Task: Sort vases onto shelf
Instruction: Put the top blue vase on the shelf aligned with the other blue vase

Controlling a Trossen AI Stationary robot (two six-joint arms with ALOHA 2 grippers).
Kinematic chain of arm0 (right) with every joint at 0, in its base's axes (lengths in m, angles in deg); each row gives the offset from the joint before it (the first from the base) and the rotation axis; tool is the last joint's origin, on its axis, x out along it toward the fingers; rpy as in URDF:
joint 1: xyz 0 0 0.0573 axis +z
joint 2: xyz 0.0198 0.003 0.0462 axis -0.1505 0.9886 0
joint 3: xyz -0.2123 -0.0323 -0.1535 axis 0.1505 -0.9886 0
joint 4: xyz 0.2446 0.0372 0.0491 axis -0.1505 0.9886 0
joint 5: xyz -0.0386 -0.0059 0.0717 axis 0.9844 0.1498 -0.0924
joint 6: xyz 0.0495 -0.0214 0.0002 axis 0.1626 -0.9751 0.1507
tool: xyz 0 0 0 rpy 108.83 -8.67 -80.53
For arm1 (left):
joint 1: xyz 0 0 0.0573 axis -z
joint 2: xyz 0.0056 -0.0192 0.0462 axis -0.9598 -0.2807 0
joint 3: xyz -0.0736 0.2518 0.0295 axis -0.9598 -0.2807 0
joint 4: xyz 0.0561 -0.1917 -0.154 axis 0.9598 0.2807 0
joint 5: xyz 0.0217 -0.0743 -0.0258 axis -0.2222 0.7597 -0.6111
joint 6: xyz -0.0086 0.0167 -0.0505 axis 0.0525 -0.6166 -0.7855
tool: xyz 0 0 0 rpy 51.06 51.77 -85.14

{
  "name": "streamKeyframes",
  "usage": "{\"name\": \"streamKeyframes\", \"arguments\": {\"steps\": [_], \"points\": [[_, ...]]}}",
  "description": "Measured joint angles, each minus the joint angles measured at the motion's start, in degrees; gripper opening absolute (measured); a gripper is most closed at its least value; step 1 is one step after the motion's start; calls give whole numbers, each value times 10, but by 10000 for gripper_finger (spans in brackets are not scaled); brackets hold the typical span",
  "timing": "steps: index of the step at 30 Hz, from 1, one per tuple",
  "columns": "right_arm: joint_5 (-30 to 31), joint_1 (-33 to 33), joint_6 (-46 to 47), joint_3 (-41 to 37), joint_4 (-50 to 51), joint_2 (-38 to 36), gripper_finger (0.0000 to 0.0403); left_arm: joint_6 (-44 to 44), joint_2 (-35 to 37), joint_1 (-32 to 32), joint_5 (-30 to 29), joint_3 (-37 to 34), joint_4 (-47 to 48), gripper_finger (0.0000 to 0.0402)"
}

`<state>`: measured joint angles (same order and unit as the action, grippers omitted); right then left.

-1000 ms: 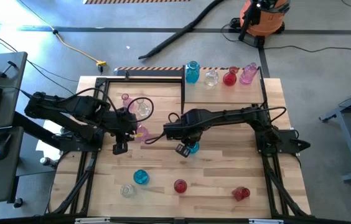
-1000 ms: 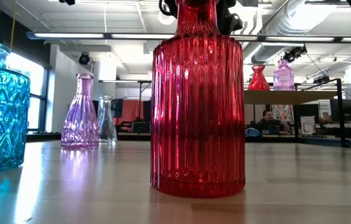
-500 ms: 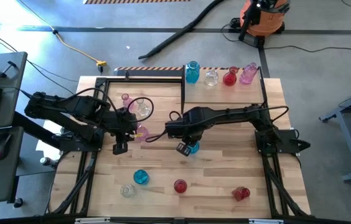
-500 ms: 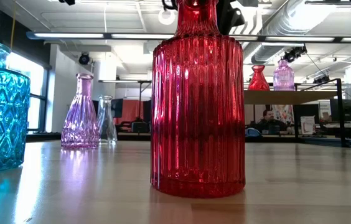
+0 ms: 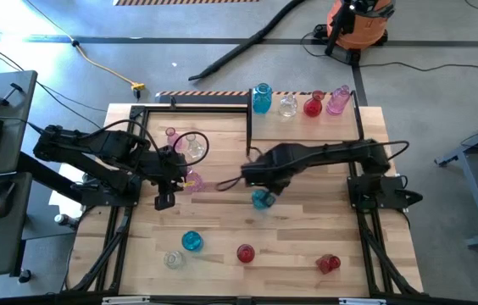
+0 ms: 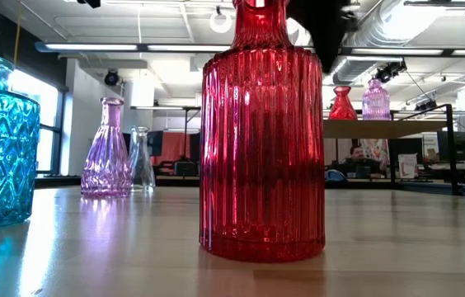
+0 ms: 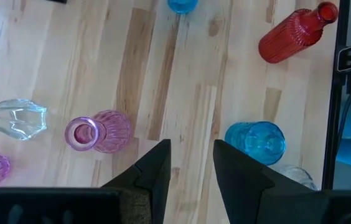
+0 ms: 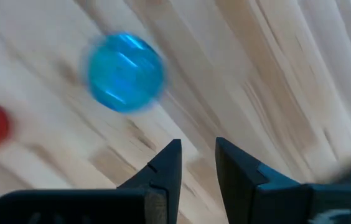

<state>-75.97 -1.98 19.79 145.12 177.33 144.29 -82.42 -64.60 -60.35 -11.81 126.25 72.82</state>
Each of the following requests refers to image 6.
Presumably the red conical glass vase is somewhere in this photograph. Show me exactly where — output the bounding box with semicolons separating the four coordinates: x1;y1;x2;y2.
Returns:
328;85;359;121

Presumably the purple ribbed glass vase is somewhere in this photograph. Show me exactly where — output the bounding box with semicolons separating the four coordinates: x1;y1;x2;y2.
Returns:
360;78;391;121

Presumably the red ribbed glass vase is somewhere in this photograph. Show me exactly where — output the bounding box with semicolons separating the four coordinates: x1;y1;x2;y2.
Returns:
198;0;326;264

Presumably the clear conical glass vase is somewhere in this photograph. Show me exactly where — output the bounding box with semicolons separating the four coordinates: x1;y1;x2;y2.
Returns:
127;125;157;193

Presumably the pink conical glass vase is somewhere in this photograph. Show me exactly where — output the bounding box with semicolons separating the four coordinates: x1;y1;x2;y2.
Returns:
80;97;134;198

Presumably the black ceiling spotlight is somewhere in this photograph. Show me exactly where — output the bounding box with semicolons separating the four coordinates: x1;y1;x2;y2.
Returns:
374;60;409;83
413;98;438;111
103;68;121;87

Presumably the round white ceiling lamp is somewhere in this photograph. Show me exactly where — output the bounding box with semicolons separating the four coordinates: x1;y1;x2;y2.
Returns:
209;10;233;34

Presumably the colourful poster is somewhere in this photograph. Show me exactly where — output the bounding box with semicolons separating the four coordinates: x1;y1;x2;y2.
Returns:
359;139;389;166

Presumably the person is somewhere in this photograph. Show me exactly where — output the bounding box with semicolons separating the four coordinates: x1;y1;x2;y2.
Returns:
337;144;386;179

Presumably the blue bag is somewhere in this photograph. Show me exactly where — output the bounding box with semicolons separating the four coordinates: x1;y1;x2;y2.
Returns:
325;168;348;183

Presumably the white cardboard sign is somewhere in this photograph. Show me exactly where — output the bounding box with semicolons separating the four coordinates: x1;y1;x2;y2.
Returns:
398;153;419;179

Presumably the black computer monitor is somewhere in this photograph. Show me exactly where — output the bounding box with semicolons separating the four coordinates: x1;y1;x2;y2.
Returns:
437;130;465;162
123;130;164;158

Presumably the orange partition panel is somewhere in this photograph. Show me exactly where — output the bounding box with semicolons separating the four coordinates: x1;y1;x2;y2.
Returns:
150;131;201;166

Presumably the ceiling light strip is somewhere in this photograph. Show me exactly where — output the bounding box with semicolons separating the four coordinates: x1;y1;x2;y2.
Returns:
34;40;465;58

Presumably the blue textured glass vase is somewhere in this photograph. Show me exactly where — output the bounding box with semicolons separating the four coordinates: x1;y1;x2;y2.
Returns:
0;50;41;230

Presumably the silver ventilation duct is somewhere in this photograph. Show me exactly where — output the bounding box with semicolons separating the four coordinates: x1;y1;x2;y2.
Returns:
333;0;423;86

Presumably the wooden shelf black frame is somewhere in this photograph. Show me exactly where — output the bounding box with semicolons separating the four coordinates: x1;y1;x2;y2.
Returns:
322;103;464;197

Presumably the window with black frame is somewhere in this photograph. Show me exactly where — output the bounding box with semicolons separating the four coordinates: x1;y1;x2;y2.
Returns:
8;68;68;177

